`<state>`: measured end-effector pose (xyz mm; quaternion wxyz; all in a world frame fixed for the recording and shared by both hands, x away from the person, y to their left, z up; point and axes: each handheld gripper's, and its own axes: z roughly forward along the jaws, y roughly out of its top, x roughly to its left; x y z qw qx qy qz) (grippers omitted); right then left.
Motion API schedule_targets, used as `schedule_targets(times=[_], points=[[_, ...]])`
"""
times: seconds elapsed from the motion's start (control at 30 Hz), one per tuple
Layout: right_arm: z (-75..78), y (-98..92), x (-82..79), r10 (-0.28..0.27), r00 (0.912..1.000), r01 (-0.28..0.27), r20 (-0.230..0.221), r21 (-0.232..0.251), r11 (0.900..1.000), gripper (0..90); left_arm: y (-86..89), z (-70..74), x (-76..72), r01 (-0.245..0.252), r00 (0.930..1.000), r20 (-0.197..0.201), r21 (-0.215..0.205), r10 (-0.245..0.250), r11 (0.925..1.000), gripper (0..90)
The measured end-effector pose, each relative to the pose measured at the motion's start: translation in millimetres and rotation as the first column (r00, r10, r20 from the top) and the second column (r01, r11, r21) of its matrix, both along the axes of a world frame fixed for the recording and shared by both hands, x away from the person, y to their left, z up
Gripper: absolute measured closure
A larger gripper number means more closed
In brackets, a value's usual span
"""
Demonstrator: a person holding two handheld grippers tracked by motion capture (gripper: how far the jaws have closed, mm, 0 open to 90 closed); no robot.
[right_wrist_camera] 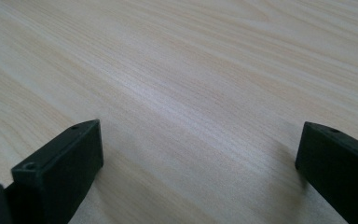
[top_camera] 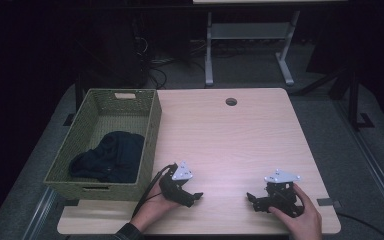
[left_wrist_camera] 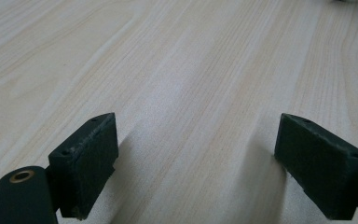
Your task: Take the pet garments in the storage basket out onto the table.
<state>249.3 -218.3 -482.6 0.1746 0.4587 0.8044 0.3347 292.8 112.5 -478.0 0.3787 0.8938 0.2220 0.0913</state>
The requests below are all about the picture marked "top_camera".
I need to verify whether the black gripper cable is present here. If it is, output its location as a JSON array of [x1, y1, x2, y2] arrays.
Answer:
[[131, 162, 178, 219]]

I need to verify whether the dark cloth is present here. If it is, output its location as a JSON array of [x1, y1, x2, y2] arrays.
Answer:
[[68, 130, 146, 184]]

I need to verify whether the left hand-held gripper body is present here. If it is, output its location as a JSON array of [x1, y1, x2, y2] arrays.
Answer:
[[158, 161, 195, 205]]

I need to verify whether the black floor cable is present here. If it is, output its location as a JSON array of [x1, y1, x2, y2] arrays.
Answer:
[[337, 211, 384, 240]]

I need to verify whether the person's left hand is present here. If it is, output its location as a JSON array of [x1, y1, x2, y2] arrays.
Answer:
[[129, 186, 182, 233]]

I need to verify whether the bundle of floor cables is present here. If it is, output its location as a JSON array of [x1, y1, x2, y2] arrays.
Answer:
[[133, 19, 208, 90]]

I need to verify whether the black metal stand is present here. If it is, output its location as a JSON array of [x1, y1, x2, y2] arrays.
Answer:
[[292, 56, 376, 132]]

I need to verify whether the person's right hand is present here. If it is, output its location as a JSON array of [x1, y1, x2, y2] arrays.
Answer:
[[267, 182, 324, 240]]

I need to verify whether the white metal table frame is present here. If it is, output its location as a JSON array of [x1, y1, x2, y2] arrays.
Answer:
[[204, 10, 302, 88]]

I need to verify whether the metal floor rail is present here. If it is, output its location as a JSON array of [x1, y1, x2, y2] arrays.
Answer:
[[332, 98, 384, 232], [21, 186, 59, 240]]

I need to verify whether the green woven basket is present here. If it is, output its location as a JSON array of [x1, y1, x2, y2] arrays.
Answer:
[[43, 87, 163, 202]]

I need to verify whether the dark cabinet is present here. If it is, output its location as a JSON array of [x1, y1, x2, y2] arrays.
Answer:
[[78, 6, 149, 89]]

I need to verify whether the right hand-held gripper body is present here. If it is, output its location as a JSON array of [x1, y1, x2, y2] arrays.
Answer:
[[263, 168, 305, 219]]

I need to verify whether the grey tape strip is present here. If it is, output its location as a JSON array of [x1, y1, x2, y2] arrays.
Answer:
[[316, 197, 343, 208]]

